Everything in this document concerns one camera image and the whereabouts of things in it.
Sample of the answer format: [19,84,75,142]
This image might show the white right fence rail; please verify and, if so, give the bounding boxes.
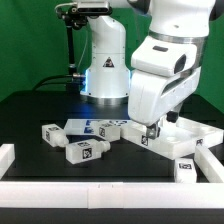
[194,146,224,183]

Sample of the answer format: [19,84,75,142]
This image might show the white tag sheet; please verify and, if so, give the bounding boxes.
[64,119,128,135]

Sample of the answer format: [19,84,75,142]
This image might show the black cables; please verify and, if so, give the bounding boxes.
[31,74,86,92]

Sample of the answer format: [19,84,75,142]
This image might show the white square tabletop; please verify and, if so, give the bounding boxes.
[121,117,224,160]

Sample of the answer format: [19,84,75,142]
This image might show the grey camera on stand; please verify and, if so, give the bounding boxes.
[77,1,112,15]

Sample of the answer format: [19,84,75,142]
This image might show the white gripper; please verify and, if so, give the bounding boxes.
[128,36,201,139]

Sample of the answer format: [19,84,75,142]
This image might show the black camera stand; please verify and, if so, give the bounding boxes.
[55,5,87,93]

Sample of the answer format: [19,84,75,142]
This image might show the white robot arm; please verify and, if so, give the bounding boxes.
[84,0,224,139]

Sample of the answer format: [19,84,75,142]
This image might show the white fence rail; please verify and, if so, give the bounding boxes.
[0,181,224,209]
[0,144,15,180]
[194,146,224,183]

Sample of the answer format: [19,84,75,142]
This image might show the white front fence rail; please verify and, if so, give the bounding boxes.
[0,181,224,209]

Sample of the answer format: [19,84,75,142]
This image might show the white left fence rail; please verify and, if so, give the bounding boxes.
[0,144,15,180]

